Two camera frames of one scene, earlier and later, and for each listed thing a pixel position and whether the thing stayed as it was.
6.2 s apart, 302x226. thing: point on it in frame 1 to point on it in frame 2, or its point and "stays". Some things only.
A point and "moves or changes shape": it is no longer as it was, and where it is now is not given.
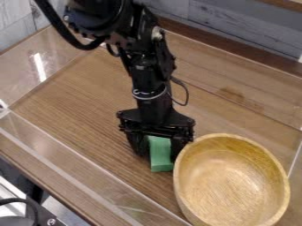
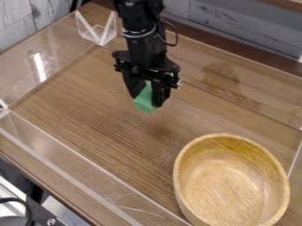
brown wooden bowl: (230, 183) stays
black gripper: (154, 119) to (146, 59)
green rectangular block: (161, 154) moves or changes shape
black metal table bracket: (46, 217) stays
